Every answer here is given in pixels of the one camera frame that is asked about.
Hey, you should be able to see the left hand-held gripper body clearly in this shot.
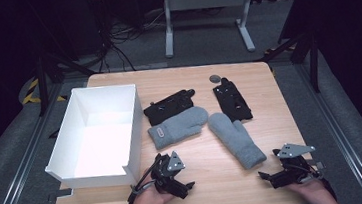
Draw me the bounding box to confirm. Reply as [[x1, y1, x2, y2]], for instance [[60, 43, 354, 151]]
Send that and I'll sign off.
[[149, 150, 189, 199]]

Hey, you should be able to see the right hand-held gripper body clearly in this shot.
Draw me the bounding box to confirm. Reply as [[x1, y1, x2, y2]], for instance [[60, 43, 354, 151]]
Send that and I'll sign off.
[[270, 140, 325, 187]]

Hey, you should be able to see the plain grey mitten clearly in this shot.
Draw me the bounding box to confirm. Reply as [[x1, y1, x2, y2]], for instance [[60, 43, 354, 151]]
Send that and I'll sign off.
[[206, 107, 269, 173]]

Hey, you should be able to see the grey mitten with label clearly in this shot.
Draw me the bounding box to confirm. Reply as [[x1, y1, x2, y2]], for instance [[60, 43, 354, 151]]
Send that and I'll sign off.
[[145, 104, 212, 152]]

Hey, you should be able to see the black glove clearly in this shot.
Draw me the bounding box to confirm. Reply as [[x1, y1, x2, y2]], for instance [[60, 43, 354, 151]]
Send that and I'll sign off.
[[211, 74, 254, 125], [141, 88, 199, 128]]

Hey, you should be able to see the white box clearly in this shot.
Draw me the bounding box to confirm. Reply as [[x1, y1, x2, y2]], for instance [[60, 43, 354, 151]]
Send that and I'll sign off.
[[36, 81, 151, 193]]

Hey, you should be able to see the person's right hand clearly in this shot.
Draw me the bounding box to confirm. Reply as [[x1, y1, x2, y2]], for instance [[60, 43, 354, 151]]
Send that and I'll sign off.
[[285, 175, 340, 204]]

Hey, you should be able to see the person's left hand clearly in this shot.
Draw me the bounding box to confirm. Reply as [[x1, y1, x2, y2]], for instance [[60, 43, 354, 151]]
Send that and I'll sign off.
[[124, 169, 177, 204]]

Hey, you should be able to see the grey tape piece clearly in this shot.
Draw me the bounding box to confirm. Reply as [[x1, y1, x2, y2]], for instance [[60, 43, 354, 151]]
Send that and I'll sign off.
[[308, 158, 326, 172]]

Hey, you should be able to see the black metal stand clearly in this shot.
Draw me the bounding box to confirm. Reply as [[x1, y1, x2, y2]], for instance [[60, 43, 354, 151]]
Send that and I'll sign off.
[[31, 44, 102, 119], [252, 27, 324, 99]]

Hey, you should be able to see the yellow black hazard tape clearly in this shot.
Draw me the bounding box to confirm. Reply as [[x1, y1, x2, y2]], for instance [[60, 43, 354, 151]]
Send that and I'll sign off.
[[18, 75, 68, 106]]

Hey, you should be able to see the right hand-held gripper cable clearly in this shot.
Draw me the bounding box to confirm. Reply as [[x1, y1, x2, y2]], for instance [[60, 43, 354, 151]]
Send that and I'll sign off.
[[293, 160, 326, 185]]

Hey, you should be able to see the hand-held gripper cable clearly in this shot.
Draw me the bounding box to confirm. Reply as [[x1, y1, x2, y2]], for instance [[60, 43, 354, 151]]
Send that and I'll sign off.
[[123, 164, 162, 204], [293, 160, 326, 185]]

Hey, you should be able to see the left hand-held gripper cable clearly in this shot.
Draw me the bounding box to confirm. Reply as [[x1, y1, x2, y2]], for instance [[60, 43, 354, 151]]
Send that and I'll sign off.
[[123, 164, 162, 204]]

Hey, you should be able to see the aluminium rail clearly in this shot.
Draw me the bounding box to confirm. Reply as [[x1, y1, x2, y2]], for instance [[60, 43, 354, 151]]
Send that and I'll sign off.
[[0, 82, 76, 204], [293, 57, 362, 204]]

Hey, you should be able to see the tangle of floor cables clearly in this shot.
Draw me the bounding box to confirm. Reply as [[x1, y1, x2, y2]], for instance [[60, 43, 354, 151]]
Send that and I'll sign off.
[[83, 0, 174, 76]]

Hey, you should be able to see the white metal desk frame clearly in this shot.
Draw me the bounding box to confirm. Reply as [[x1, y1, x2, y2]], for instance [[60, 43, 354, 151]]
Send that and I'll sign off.
[[159, 0, 262, 61]]

